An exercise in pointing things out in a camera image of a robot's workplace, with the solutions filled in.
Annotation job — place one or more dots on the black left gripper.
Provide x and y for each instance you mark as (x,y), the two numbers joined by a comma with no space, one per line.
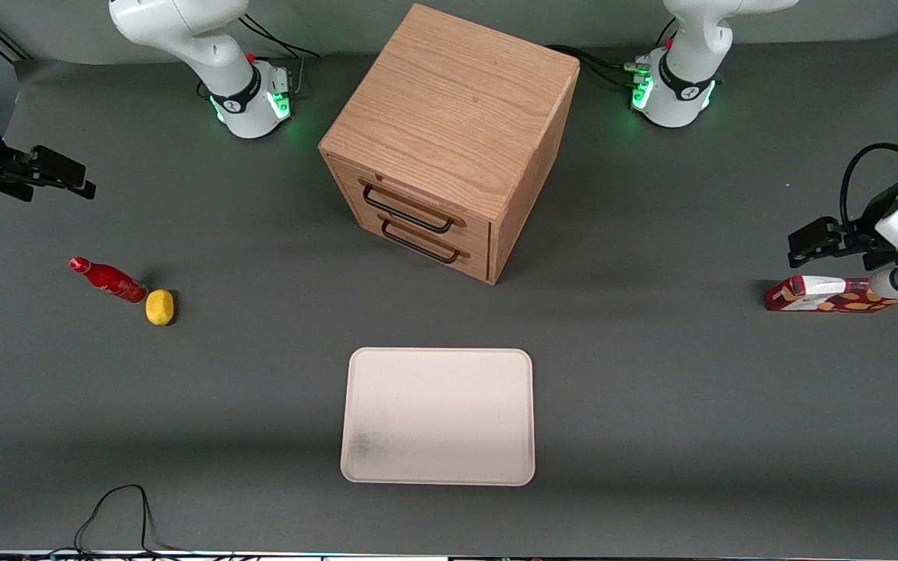
(864,236)

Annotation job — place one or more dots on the red coke bottle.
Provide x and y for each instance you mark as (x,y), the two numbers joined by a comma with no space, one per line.
(110,280)

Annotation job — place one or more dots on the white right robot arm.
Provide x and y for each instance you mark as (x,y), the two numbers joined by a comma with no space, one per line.
(184,31)

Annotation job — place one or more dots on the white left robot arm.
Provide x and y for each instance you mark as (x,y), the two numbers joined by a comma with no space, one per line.
(683,47)

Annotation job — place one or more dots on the cream plastic tray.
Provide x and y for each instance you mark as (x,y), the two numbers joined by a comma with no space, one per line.
(437,417)

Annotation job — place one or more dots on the red snack box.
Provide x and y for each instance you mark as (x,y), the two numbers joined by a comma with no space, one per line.
(823,296)

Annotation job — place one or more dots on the yellow lemon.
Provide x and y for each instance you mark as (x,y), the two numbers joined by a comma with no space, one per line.
(159,307)

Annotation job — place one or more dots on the wooden drawer front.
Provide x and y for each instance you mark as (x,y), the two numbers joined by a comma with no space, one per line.
(418,199)
(472,261)

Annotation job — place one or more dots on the wooden drawer cabinet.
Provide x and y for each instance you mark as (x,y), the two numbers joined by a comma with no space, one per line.
(449,101)

